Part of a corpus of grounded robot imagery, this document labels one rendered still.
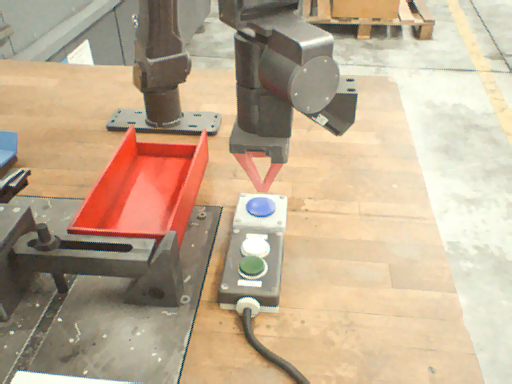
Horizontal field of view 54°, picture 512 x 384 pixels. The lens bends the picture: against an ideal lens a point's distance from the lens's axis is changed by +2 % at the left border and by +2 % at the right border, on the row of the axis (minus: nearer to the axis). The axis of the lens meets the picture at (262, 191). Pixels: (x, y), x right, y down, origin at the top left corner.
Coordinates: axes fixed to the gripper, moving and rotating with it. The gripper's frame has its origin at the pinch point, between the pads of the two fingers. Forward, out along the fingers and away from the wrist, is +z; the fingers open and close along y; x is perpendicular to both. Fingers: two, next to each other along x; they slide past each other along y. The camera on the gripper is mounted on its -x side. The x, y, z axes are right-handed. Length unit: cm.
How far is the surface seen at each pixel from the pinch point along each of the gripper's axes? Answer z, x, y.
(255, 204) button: 3.2, 1.0, 0.1
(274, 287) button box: 4.0, -2.6, -13.5
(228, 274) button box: 4.1, 2.8, -11.9
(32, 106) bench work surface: 6, 47, 31
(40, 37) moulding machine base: 24, 89, 115
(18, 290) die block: 5.4, 26.2, -15.0
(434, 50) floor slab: 94, -93, 305
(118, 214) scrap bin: 6.3, 20.2, 0.3
